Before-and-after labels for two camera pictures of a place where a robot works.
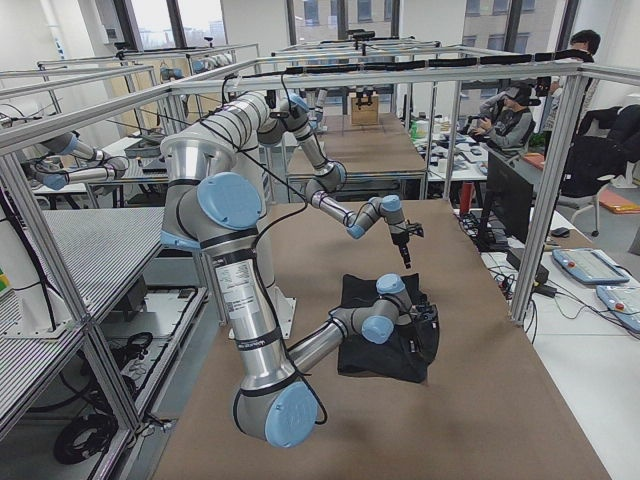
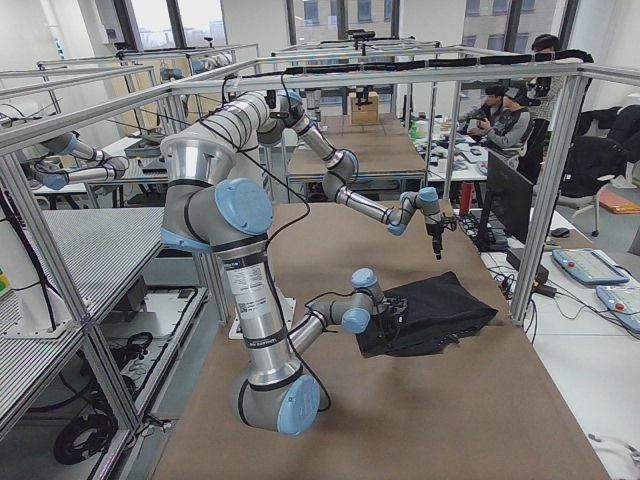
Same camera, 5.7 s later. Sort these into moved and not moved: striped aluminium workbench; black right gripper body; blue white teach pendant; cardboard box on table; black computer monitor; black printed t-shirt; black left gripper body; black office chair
Moved: black left gripper body; black right gripper body; black printed t-shirt
Not moved: black office chair; black computer monitor; blue white teach pendant; cardboard box on table; striped aluminium workbench
